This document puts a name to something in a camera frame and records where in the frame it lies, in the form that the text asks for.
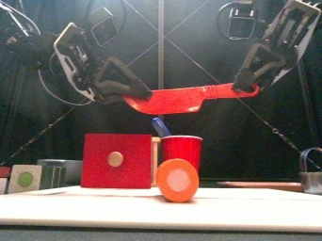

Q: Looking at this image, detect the red toy knife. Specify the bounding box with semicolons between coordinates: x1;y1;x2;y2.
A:
122;82;262;116

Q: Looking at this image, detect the orange toy carrot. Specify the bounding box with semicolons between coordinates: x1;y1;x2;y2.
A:
155;158;202;203

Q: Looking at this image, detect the light wooden block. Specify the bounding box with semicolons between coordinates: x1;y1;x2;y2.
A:
151;137;162;188

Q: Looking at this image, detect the red plastic cup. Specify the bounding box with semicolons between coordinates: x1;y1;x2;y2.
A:
161;135;205;177

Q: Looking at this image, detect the red box with beige knob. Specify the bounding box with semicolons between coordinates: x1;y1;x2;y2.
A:
81;133;154;190

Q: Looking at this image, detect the grey metal container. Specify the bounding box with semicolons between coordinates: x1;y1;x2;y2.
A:
36;158;85;186

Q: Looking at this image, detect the white block with green circle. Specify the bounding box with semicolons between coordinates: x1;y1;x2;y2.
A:
8;164;44;194

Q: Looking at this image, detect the flat wooden tray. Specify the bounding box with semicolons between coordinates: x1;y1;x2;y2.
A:
217;181;305;193

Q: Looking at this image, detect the white cutting board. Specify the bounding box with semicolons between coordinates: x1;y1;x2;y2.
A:
0;185;322;233

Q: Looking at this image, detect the small white block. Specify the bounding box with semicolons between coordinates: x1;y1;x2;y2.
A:
0;177;11;195

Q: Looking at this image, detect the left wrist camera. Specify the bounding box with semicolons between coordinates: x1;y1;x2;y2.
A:
89;7;121;48

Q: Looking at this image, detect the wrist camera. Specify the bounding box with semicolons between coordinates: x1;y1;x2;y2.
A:
89;7;121;48
226;2;258;41

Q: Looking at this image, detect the grey vertical frame pole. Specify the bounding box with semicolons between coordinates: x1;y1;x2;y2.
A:
158;0;166;90

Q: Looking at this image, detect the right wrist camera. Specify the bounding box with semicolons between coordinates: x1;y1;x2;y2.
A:
226;2;258;41

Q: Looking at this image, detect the blue utensil handle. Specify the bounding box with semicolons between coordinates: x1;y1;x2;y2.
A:
150;117;173;138

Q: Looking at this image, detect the thin diagonal chain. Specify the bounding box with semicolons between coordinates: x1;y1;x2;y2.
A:
237;97;322;172

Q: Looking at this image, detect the metal pot with handle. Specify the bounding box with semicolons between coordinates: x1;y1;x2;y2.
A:
298;147;322;195

